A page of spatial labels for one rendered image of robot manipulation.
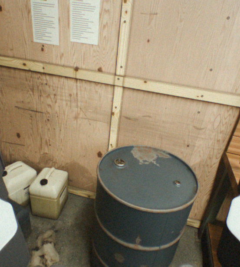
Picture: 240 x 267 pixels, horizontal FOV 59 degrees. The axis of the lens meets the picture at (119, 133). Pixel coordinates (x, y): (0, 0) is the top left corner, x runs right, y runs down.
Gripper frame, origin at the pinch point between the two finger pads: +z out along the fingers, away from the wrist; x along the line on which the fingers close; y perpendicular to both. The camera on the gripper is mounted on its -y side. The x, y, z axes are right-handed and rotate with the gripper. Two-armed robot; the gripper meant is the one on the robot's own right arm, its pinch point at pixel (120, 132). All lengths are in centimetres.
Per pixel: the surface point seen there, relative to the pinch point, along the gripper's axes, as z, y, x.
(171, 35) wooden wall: 139, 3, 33
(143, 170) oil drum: 91, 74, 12
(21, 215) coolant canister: 101, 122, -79
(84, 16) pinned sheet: 153, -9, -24
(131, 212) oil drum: 62, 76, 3
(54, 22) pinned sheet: 159, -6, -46
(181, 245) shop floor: 105, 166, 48
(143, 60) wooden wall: 143, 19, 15
